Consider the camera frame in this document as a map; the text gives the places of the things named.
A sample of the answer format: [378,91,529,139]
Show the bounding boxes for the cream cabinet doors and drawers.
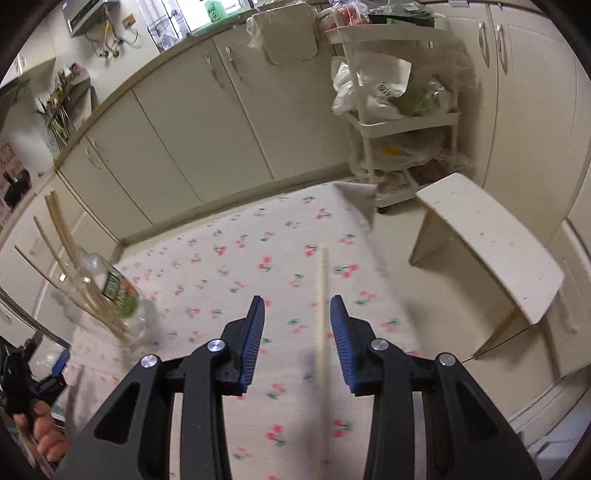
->
[434,0,591,430]

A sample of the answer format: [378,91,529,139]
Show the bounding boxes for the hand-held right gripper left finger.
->
[55,295,267,480]

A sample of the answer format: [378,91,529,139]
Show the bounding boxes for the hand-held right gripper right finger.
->
[329,294,542,480]

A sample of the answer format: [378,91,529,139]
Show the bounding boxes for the pink printed wall sticker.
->
[0,138,28,232]

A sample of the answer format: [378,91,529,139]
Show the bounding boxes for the wall water heater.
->
[62,0,121,36]

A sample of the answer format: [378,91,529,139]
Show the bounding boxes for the plastic bag of produce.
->
[316,0,451,32]

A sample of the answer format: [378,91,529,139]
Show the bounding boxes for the white trolley cart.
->
[323,21,462,214]

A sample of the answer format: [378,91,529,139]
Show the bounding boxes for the cream cabinet with doors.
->
[55,18,357,241]

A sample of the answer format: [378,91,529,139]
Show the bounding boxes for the white plastic bag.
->
[331,58,411,121]

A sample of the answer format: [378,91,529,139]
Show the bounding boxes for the clear glass jar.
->
[69,249,160,348]

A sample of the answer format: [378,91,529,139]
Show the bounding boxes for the bag of green vegetables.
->
[397,78,456,117]

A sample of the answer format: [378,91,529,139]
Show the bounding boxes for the cream hanging bin with bag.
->
[246,4,320,66]

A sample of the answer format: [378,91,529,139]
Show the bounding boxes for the cream upper cabinets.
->
[0,44,58,90]

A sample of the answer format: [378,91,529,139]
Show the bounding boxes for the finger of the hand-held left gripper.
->
[32,348,72,400]

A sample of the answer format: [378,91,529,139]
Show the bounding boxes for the person's left hand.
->
[13,399,71,463]

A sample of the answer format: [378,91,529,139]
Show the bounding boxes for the wall utensil rack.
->
[34,65,93,148]

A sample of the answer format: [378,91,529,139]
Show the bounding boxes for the barred kitchen window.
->
[139,0,260,51]

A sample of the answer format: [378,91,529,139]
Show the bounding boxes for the white wooden stool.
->
[409,172,566,359]

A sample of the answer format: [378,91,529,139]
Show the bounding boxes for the cherry print tablecloth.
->
[65,181,421,480]

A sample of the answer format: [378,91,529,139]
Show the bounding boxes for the water heater pipes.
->
[90,14,144,59]

